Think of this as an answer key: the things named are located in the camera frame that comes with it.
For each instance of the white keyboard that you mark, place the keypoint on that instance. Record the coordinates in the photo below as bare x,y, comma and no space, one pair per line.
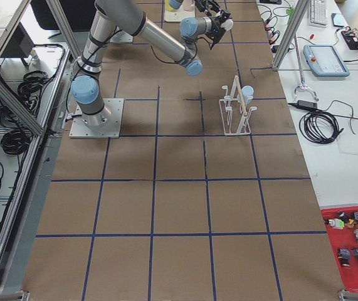
317,13

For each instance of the pale green cup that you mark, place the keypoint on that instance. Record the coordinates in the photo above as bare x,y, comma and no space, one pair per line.
228,24

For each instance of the aluminium frame post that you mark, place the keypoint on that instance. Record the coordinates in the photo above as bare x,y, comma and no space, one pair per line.
290,32

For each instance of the blue teach pendant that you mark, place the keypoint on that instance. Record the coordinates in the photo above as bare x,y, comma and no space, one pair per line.
324,61

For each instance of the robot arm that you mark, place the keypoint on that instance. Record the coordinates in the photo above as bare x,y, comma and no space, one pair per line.
176,4
114,17

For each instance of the black power adapter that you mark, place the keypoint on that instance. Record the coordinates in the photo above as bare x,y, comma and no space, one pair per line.
304,105

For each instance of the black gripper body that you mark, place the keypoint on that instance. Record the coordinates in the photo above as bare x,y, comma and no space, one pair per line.
198,4
217,24

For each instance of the red parts tray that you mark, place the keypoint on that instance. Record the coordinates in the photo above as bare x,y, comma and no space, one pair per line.
342,228

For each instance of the white wire cup rack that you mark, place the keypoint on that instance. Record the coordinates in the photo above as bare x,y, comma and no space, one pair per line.
235,115

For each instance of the light blue cup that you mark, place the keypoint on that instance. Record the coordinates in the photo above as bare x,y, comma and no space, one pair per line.
247,93

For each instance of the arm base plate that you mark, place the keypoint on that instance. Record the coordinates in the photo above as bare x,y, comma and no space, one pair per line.
105,124

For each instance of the cream plastic tray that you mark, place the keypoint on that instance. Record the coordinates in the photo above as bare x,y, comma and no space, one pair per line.
178,14

